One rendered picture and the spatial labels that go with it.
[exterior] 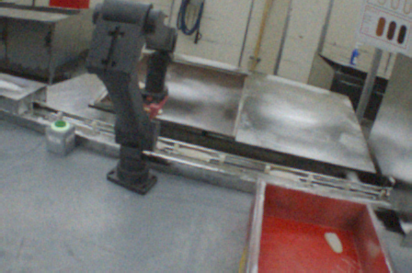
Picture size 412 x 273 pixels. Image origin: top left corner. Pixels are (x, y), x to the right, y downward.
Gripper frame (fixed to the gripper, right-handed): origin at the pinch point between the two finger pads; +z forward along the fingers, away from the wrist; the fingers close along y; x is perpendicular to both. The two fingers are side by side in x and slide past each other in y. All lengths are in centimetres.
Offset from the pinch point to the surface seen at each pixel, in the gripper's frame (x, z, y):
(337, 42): -145, -11, 370
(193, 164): -16.0, 6.9, -7.3
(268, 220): -38.7, 10.7, -20.1
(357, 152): -72, 3, 20
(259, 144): -33.9, 4.5, 10.1
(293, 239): -46, 11, -26
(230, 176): -26.6, 6.9, -8.8
